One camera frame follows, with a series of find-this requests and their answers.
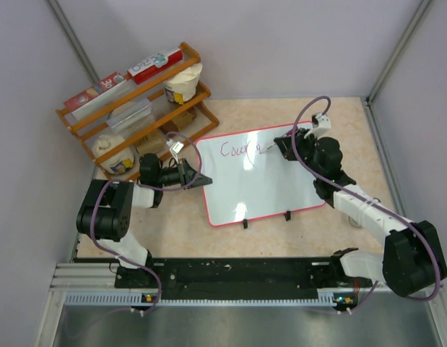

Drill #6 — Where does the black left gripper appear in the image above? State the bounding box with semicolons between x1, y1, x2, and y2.
155;158;212;189

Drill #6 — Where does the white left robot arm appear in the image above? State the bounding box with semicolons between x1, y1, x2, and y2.
76;153;213;287

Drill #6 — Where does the dark brown small box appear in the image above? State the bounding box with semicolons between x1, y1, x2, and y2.
160;109;197;134

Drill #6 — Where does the pink-framed whiteboard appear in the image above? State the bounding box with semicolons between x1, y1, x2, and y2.
196;124;325;227

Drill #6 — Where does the white bag shelf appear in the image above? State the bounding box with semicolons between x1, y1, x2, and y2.
91;134;135;176
163;63;203;105

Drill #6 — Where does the orange wooden shelf rack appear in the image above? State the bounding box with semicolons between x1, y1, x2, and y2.
56;42;220;179

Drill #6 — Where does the magenta-capped whiteboard marker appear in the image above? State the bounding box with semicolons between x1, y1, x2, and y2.
260;131;292;155

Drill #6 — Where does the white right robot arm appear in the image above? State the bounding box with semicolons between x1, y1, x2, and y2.
274;129;447;297

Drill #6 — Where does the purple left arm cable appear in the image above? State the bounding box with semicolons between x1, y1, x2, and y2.
90;132;203;314

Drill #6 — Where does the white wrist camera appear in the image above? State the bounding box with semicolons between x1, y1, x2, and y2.
304;113;331;139
167;140;184;163

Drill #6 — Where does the brown cardboard box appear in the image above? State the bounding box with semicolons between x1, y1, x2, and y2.
134;129;165;155

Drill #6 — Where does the silver foil box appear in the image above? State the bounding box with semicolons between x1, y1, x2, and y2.
106;98;152;134

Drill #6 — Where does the grey slotted cable duct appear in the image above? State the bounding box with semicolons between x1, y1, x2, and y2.
64;291;356;308

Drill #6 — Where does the white bag lower shelf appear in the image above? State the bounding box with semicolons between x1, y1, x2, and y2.
91;134;135;176

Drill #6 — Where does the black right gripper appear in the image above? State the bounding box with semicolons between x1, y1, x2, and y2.
276;129;324;179

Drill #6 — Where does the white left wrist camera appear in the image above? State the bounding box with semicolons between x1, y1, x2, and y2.
167;140;184;163

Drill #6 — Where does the red grey wrap box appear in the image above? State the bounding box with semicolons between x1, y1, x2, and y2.
64;72;132;121

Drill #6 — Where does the white bag upper shelf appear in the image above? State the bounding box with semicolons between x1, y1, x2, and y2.
163;63;203;105

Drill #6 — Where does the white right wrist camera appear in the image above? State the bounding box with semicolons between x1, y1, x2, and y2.
304;113;331;139

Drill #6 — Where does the red white foil box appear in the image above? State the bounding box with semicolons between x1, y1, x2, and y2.
127;47;183;85

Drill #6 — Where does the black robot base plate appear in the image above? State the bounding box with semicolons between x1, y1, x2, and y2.
114;257;372;299

